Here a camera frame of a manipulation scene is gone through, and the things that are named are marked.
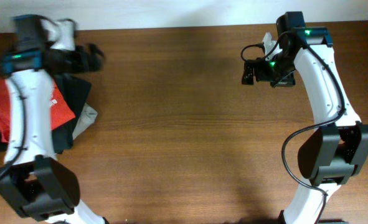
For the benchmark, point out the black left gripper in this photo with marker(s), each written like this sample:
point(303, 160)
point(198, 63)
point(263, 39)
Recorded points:
point(78, 61)

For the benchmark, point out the black folded shirt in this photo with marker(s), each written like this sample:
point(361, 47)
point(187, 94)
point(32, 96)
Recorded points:
point(75, 92)

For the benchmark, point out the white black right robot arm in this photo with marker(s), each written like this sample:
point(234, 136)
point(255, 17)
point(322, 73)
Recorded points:
point(338, 145)

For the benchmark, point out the orange soccer t-shirt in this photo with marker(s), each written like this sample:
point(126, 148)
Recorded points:
point(60, 112)

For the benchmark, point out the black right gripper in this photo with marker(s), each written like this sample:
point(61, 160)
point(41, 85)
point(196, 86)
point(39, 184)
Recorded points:
point(248, 72)

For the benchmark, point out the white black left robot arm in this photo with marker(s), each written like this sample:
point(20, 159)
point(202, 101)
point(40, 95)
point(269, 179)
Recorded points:
point(32, 181)

